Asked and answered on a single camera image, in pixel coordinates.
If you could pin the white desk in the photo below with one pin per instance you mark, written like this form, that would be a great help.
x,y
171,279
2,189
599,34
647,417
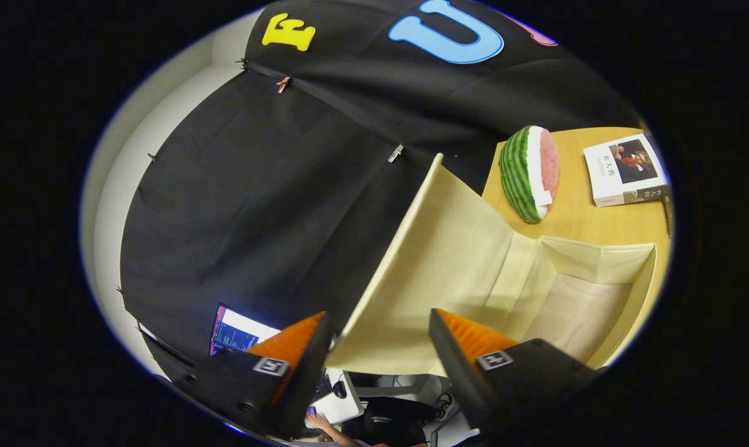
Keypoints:
x,y
343,410

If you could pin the pink cloth clip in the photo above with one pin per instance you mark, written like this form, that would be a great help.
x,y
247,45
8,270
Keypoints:
x,y
283,84

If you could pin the beige fabric storage box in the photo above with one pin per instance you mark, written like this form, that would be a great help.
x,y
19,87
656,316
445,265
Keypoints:
x,y
448,267

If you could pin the black computer mouse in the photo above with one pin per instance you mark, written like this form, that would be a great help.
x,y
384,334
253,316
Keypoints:
x,y
340,389

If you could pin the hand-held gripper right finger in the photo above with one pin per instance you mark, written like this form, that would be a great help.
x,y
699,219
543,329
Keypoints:
x,y
455,366

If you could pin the white portrait cover book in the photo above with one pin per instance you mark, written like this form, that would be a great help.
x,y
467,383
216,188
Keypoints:
x,y
622,167

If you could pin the black bag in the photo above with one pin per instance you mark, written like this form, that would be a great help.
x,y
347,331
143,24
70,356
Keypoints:
x,y
390,422

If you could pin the black keyboard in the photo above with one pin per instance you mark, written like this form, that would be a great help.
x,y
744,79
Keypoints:
x,y
321,390

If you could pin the silver cloth clip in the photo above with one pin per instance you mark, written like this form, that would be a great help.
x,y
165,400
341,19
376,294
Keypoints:
x,y
396,153

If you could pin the watermelon slice plush toy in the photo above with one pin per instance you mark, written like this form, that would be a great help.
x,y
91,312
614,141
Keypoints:
x,y
520,174

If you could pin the computer monitor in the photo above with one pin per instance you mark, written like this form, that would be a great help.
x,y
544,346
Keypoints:
x,y
237,332

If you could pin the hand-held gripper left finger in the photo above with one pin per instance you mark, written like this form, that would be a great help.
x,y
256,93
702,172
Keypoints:
x,y
300,385

